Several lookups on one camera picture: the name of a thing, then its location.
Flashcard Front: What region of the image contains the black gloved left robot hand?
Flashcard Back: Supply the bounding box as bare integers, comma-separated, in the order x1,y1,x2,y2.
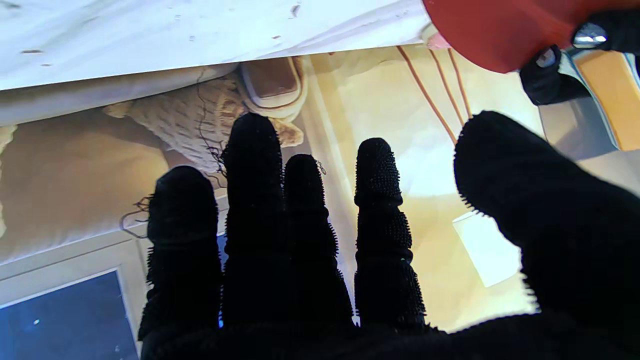
519,9,640,107

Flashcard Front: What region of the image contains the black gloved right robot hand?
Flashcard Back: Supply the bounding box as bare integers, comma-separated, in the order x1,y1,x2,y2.
137,111,640,360

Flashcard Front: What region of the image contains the red ping pong bat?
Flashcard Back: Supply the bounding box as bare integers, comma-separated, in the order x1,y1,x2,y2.
422,0,640,161

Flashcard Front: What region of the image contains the pink frosted toy donut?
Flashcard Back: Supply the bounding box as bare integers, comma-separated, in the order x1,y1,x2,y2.
422,25,452,51

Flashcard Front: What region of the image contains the printed living room backdrop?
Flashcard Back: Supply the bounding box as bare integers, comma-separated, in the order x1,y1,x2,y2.
0,42,640,360

